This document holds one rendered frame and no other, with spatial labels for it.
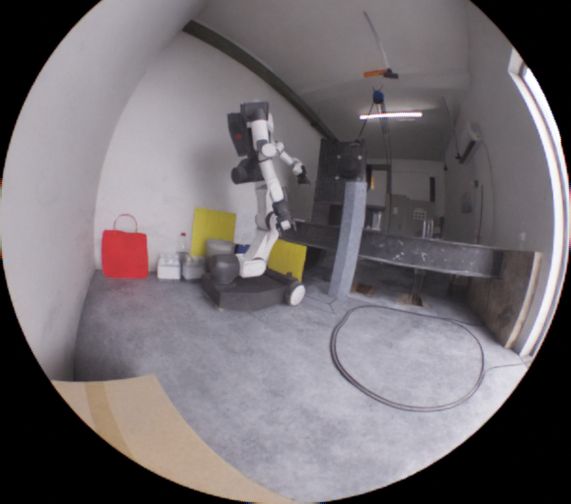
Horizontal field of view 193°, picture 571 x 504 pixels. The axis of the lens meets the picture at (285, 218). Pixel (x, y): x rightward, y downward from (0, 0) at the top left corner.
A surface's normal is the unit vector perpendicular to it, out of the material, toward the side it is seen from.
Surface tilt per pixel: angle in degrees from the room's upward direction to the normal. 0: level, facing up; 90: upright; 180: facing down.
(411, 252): 90
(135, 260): 89
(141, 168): 90
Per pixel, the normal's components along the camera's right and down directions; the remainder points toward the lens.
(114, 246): 0.74, 0.04
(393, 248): -0.62, -0.11
